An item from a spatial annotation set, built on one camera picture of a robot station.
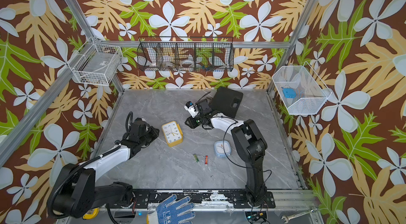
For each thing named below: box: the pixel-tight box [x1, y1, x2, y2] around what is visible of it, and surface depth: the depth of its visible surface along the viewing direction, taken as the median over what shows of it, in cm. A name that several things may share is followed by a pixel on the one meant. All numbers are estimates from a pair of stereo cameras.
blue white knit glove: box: [149, 193, 196, 224], surface depth 72 cm
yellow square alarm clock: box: [161, 120, 184, 148], surface depth 97 cm
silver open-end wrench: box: [281, 207, 318, 224], surface depth 72 cm
